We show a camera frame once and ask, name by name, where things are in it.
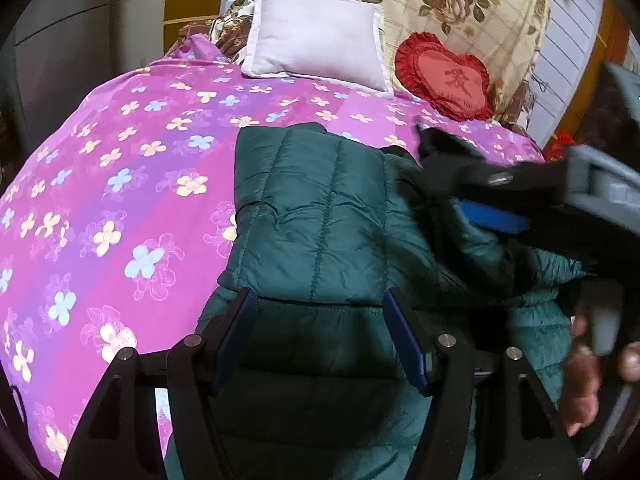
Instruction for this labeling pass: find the cream floral rose blanket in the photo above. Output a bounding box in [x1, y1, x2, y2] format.
[177, 0, 551, 126]

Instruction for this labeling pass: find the red heart-shaped cushion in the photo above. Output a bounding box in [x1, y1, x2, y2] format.
[395, 32, 494, 122]

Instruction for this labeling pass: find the red shopping bag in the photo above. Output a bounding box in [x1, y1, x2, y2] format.
[544, 131, 576, 162]

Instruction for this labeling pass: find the pink floral bed sheet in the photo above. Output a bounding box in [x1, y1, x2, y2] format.
[1, 37, 541, 471]

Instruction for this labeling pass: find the dark green puffer jacket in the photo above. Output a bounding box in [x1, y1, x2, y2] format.
[201, 124, 582, 479]

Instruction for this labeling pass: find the white square pillow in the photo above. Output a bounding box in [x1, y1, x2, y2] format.
[241, 0, 394, 98]

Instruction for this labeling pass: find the person's right hand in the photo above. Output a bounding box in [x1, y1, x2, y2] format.
[558, 314, 640, 437]

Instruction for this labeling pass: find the grey wardrobe cabinet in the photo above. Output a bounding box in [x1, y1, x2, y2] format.
[8, 0, 172, 156]

